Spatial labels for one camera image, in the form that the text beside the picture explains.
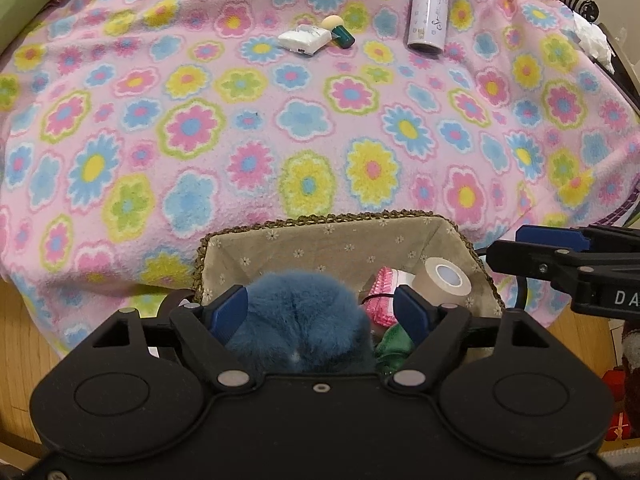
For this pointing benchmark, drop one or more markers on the pink cloth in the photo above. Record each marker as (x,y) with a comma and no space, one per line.
(382,285)

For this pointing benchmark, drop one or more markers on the beige makeup sponge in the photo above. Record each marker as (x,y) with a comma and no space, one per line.
(330,22)

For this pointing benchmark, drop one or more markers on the tape roll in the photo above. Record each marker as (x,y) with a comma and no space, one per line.
(430,285)

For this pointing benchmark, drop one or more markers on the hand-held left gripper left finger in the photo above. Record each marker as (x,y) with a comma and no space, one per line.
(230,310)

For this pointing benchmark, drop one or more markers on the black white striped item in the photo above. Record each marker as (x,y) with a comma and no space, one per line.
(575,0)

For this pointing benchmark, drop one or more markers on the pink floral fleece blanket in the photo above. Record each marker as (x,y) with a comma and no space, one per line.
(250,125)

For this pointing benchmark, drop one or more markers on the green penguin plush toy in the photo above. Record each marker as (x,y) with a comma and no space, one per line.
(395,345)

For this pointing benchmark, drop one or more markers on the woven basket with fabric liner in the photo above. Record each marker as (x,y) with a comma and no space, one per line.
(325,247)

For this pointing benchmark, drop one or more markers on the blue fluffy scrunchie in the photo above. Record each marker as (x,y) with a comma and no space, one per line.
(300,320)

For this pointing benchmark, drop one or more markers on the green cushion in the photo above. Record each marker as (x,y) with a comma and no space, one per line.
(20,5)

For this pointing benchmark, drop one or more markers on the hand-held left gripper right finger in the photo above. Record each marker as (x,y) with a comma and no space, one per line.
(415,310)

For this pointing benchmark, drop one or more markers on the white crumpled tissue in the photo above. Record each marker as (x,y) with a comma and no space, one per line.
(595,42)

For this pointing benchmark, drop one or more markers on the white sealed packet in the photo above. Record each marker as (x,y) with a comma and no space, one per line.
(305,39)

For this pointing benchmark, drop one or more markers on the lavender water bottle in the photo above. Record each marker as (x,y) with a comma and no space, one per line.
(425,15)

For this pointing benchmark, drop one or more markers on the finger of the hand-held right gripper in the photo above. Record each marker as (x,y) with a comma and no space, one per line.
(535,260)
(550,237)

